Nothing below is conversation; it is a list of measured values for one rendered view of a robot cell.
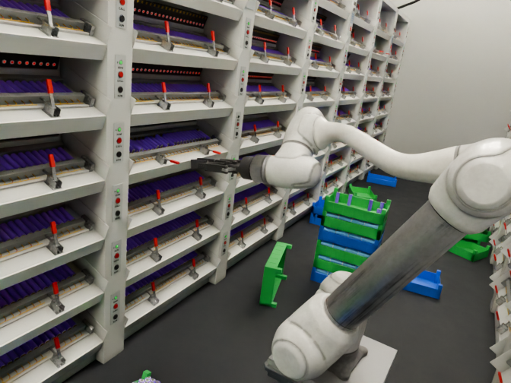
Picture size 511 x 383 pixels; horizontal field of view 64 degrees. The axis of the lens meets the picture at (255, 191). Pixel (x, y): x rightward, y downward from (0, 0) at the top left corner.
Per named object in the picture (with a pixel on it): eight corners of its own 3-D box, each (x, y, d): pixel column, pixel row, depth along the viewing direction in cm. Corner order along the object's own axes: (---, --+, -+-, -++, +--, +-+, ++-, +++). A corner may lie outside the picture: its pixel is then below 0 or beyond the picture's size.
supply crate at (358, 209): (388, 214, 217) (391, 200, 214) (382, 226, 199) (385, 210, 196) (332, 200, 228) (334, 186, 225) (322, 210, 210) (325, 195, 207)
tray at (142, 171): (224, 159, 187) (233, 141, 183) (125, 185, 135) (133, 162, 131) (192, 135, 193) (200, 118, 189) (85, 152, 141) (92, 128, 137)
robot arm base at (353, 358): (372, 346, 137) (376, 332, 135) (346, 382, 119) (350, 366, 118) (324, 321, 147) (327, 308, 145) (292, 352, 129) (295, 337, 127)
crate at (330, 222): (385, 228, 219) (388, 214, 217) (379, 241, 201) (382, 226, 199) (330, 213, 230) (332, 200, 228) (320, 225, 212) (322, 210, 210)
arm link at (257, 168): (277, 181, 133) (261, 179, 136) (277, 153, 131) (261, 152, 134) (264, 187, 126) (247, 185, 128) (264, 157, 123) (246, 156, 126)
